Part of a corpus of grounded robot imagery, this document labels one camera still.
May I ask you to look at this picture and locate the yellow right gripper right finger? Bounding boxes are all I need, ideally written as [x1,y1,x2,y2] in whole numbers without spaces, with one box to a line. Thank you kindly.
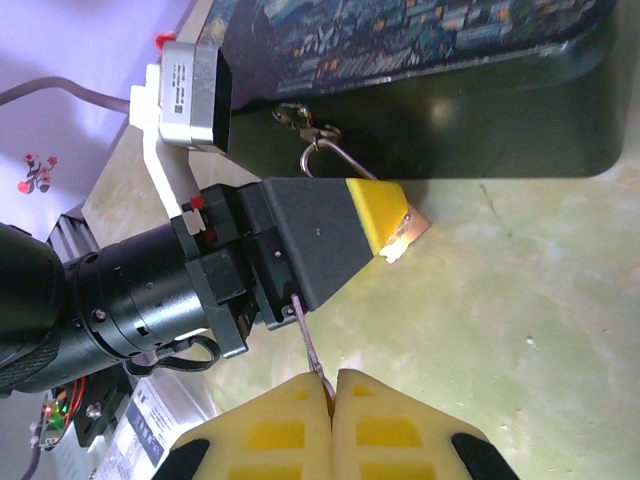
[331,368,522,480]

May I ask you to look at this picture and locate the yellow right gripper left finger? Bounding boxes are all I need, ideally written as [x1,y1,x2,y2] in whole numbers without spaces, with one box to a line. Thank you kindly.
[157,372,335,480]

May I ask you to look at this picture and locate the brass padlock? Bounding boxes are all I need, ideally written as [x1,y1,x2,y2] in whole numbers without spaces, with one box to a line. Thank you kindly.
[299,138,432,265]

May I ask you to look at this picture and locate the white paper packet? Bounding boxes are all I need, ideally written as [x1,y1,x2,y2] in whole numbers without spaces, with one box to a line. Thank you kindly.
[88,373,222,480]

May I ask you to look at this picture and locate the left green circuit board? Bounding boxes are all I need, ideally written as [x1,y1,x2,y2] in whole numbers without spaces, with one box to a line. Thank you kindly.
[29,385,77,452]

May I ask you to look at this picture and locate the starry night print case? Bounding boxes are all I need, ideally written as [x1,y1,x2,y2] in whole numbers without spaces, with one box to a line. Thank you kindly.
[198,0,640,180]

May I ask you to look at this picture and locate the thin black cable loop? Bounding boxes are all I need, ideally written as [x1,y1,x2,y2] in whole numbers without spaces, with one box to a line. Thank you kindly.
[123,333,222,377]

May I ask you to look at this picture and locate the aluminium left side rail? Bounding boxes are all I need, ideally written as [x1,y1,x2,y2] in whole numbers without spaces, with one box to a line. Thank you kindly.
[46,211,102,262]

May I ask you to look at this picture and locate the spare keys on ring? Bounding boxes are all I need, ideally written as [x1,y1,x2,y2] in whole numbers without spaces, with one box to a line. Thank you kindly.
[271,101,343,147]

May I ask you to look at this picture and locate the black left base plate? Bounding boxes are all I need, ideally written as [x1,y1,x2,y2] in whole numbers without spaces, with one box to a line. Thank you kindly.
[73,372,135,447]

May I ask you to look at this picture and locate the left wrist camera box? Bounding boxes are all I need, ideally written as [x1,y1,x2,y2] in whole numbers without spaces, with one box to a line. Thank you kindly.
[127,40,234,221]

